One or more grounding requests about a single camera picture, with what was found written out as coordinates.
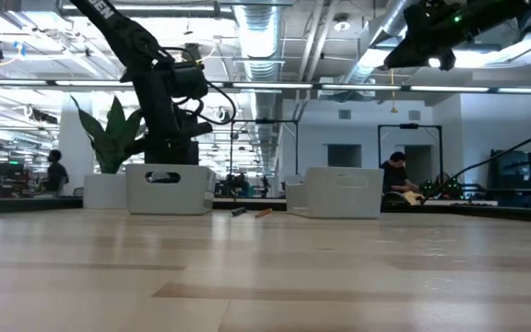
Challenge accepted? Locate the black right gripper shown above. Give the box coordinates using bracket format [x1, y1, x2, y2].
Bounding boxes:
[383, 0, 478, 71]

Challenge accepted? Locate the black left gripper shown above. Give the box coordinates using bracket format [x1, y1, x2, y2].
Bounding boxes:
[124, 106, 214, 184]

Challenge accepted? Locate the light grey plastic bin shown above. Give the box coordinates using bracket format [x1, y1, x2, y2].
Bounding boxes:
[285, 166, 385, 220]
[124, 163, 218, 217]

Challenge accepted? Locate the white plant pot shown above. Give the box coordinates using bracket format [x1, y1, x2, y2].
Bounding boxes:
[82, 172, 128, 210]

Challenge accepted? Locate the green snake plant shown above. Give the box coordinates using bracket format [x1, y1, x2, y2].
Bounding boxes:
[70, 95, 149, 175]

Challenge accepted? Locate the person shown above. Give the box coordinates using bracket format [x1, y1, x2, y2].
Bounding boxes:
[43, 148, 70, 194]
[380, 150, 421, 195]

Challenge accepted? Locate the beige cloth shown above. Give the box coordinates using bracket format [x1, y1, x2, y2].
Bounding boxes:
[403, 191, 426, 207]

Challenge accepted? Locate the long ceiling light bar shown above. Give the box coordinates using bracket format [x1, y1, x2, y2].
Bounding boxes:
[0, 77, 531, 94]

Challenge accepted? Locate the black equipment cart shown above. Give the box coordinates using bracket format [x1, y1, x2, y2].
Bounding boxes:
[486, 148, 531, 209]

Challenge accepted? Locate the silver spiral air duct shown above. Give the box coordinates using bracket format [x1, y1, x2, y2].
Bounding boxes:
[341, 0, 414, 87]
[231, 0, 286, 160]

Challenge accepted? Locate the yellow hanging cord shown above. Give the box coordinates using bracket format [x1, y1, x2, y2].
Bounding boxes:
[388, 68, 398, 114]

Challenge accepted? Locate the black frame stand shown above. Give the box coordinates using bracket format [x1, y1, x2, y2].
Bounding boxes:
[376, 123, 444, 199]
[230, 118, 301, 185]

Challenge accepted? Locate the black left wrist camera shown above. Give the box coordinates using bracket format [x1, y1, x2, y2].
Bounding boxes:
[171, 61, 210, 101]

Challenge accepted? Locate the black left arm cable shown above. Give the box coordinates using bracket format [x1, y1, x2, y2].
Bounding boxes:
[163, 45, 238, 126]

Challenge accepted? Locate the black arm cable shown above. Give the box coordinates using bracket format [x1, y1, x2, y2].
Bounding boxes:
[163, 45, 238, 126]
[420, 123, 531, 205]

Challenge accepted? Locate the black aluminium table frame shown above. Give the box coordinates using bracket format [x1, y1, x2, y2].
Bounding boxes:
[0, 196, 531, 225]

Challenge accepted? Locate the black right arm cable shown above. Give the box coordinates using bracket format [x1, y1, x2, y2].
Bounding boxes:
[420, 123, 531, 205]

